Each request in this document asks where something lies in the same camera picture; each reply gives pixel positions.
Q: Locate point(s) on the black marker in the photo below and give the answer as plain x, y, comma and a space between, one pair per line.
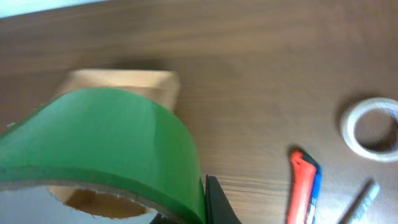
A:
359, 206

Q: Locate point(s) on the beige masking tape roll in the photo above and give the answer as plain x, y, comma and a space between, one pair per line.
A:
349, 121

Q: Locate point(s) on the blue pen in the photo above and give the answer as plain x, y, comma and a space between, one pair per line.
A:
314, 195

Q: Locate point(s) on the brown cardboard box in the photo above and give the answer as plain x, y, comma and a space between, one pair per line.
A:
159, 86

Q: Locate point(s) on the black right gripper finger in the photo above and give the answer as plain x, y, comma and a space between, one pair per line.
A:
218, 208

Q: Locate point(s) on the orange utility knife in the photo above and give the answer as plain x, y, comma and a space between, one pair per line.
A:
303, 170

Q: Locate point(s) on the green tape roll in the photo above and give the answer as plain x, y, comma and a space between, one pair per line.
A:
109, 140

